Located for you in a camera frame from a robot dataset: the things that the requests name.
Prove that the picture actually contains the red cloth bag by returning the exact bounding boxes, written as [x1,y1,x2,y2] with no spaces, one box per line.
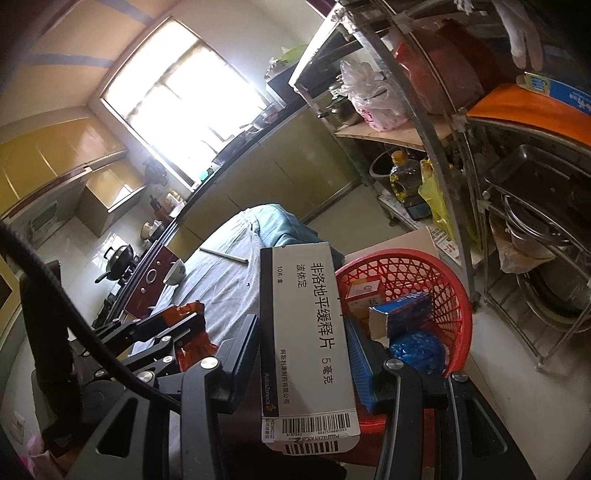
[392,23,490,116]

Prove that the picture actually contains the black kitchen countertop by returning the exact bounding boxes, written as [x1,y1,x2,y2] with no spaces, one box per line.
[90,99,301,333]

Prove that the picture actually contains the orange flat board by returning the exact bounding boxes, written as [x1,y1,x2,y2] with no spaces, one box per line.
[466,83,591,134]

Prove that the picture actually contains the knife block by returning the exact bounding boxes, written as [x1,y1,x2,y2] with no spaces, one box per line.
[150,196,171,224]

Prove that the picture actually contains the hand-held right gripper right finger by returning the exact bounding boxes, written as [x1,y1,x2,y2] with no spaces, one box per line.
[344,318,527,480]

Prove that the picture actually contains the black wok with lid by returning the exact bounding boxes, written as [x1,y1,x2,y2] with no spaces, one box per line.
[98,244,136,282]

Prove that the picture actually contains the steel pot with lid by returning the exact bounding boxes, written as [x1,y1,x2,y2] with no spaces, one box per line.
[316,99,365,127]

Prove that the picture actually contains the long white stick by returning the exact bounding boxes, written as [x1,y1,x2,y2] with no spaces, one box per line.
[199,247,250,266]

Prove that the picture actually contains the cooking oil bottle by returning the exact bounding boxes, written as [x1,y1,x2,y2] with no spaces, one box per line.
[389,152,428,220]

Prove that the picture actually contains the yellow plastic bag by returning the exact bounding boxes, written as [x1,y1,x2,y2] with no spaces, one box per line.
[418,159,476,241]

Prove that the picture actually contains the black bucket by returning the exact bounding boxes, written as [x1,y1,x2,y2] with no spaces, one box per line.
[368,150,398,181]

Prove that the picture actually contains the blue plastic bag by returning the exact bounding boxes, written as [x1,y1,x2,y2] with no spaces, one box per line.
[389,331,451,377]

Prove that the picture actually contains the red plastic basket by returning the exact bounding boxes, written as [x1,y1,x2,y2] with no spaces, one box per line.
[333,249,474,437]

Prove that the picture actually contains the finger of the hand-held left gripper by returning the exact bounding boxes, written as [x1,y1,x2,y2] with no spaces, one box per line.
[92,302,206,352]
[115,325,206,377]

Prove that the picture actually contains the range hood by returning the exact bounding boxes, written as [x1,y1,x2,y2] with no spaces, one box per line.
[0,194,61,241]

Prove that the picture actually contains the yellow base cabinets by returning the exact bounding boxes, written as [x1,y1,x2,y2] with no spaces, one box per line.
[178,108,384,259]

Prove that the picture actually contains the green plastic bag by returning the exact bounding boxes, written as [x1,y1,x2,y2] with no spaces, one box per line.
[268,44,308,65]

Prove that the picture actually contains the red white medicine box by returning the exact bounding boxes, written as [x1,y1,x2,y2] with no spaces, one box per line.
[344,277,386,324]

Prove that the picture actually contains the blue printed box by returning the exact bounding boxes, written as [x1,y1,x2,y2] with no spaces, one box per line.
[517,71,591,116]

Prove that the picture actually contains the window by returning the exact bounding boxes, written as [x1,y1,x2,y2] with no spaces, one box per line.
[90,16,273,190]

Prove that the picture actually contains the dark red oven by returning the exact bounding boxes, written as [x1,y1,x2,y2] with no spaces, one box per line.
[90,244,183,328]

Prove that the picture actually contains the blue white carton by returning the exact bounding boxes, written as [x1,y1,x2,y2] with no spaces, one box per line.
[368,292,435,342]

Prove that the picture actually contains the yellow wall cabinets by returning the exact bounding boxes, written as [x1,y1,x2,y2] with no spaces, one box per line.
[0,0,158,238]

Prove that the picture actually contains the white gloves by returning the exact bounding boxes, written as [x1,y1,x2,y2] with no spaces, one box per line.
[489,0,546,70]

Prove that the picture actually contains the white bowl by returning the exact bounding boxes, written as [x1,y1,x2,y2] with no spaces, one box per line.
[163,258,187,286]

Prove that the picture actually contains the grey tablecloth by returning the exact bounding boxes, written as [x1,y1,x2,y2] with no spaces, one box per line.
[129,205,296,370]

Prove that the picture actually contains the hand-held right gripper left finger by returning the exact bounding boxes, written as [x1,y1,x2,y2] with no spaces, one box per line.
[60,314,262,480]

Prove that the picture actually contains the metal storage rack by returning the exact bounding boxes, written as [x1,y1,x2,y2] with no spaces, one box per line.
[288,0,591,370]

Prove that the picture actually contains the microwave oven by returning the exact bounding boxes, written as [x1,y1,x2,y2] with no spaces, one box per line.
[265,60,310,112]

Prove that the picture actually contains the stacked steel basins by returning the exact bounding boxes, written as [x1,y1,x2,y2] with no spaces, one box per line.
[482,143,591,324]

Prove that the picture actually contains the pink white plastic bag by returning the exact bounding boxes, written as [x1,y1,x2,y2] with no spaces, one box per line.
[339,60,409,132]

